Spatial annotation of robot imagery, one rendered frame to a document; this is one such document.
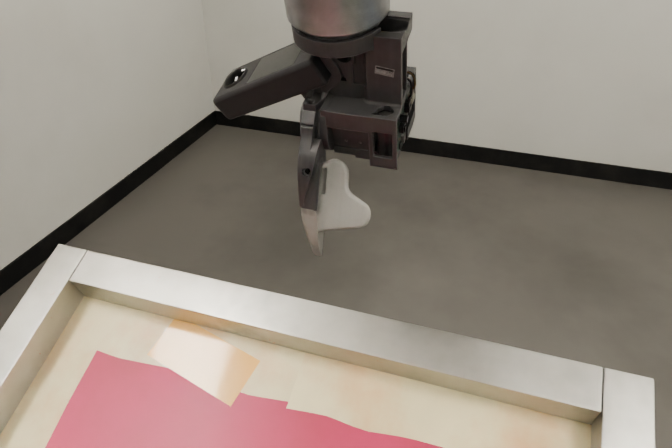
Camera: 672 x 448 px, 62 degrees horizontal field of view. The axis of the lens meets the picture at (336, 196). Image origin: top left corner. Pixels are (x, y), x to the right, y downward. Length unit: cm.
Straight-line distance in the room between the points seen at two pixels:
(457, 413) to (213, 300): 25
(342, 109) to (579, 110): 338
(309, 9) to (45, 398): 44
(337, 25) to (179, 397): 37
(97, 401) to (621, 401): 46
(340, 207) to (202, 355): 21
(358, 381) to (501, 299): 226
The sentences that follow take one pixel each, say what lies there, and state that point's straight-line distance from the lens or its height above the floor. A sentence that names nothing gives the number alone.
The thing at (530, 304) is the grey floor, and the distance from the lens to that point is 279.
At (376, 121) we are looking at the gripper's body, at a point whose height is 160.
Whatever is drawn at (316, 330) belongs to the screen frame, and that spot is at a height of 140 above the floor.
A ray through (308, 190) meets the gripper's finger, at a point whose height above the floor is 153.
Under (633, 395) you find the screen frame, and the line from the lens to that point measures 53.
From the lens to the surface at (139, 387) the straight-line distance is 59.
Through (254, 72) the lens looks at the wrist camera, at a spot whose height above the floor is 161.
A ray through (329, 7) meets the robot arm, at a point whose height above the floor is 168.
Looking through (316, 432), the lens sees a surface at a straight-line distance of 53.
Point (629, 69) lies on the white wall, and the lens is 373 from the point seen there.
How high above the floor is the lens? 177
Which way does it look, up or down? 31 degrees down
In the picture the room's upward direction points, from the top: straight up
